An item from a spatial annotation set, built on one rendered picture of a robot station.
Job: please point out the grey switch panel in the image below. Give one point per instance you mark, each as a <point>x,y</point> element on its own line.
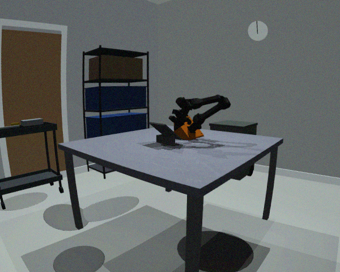
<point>167,136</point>

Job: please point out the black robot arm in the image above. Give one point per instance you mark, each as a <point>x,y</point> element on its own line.
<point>195,103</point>

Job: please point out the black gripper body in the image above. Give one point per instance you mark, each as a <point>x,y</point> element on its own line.
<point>183,118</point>

